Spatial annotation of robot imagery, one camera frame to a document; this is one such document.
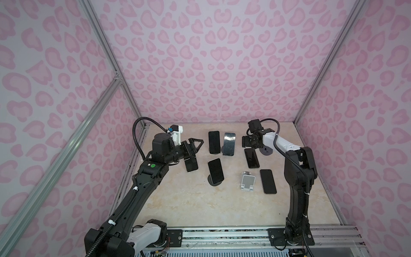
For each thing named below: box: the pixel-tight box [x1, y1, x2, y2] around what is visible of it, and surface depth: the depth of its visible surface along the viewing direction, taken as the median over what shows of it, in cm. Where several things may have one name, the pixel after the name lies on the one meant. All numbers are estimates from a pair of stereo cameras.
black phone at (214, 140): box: [208, 130, 221, 154], surface depth 100 cm
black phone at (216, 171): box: [207, 158, 225, 184], surface depth 84 cm
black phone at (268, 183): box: [260, 169, 277, 195], surface depth 92 cm
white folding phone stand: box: [240, 171, 256, 192], surface depth 88 cm
